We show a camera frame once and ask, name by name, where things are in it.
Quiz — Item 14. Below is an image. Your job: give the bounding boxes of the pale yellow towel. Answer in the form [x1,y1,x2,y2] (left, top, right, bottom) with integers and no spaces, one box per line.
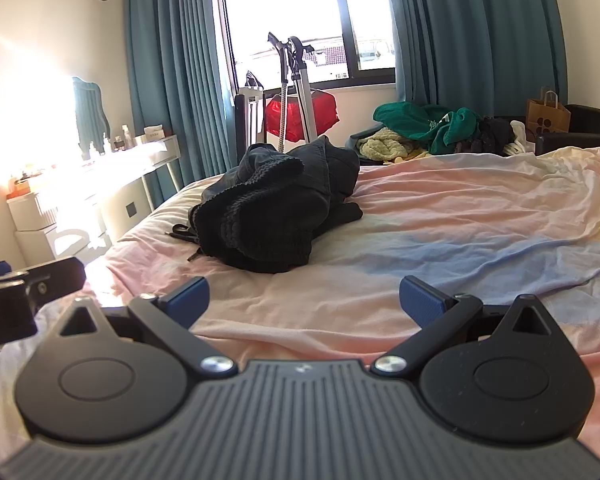
[356,127,421,162]

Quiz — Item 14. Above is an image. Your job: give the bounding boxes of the red cloth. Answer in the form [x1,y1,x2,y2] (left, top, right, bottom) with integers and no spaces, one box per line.
[265,89,341,143]

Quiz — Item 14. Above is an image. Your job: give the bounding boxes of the white storage box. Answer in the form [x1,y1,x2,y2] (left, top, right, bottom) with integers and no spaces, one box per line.
[7,192,61,261]

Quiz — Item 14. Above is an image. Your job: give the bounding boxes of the teal framed mirror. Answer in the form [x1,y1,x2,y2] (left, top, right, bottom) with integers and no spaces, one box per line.
[71,76,112,153]

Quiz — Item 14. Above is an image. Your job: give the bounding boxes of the teal curtain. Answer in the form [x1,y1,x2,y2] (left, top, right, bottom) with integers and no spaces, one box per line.
[382,0,568,116]
[124,0,236,211]

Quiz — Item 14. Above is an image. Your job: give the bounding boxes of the white dressing table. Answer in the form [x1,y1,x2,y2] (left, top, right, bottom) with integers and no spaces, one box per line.
[10,135,181,246]

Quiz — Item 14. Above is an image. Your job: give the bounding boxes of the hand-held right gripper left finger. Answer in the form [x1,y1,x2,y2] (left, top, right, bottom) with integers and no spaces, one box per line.
[57,276,240,377]

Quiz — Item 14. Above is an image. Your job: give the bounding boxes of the white garment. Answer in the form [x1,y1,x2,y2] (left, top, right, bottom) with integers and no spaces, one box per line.
[504,120,537,156]

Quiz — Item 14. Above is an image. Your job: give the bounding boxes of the light yellow garment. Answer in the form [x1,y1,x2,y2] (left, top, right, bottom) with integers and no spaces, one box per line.
[390,147,433,165]

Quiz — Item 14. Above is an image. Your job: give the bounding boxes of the group of cosmetic bottles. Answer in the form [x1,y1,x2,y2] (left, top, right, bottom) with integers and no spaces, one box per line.
[80,125,133,158]

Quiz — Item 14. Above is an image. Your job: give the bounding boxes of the black leather sofa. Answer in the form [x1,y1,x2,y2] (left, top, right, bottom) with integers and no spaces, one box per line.
[349,104,600,163]

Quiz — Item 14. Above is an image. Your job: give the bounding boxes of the white steamer base unit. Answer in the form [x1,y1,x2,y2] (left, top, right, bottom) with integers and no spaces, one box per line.
[234,71,267,158]

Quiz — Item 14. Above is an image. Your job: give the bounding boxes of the pastel bed sheet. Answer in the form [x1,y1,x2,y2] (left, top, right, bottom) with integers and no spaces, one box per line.
[0,146,600,466]

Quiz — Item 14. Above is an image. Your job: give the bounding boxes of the black framed window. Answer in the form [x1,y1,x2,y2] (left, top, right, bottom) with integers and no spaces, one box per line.
[215,0,398,86]

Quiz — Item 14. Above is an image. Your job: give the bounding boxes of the silver garment steamer pole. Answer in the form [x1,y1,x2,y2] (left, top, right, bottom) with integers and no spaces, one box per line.
[267,31,326,153]

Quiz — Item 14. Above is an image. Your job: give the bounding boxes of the brown paper bag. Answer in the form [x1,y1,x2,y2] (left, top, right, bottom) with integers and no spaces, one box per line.
[526,89,572,136]

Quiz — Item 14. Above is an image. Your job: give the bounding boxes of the green garment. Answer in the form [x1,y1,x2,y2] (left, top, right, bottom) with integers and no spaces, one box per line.
[373,101,482,155]

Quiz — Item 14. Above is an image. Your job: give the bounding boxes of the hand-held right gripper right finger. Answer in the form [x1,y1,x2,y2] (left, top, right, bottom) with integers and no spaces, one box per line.
[371,276,551,377]

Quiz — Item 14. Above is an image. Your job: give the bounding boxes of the black ribbed garment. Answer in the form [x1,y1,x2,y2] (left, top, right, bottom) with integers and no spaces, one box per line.
[166,152,331,275]

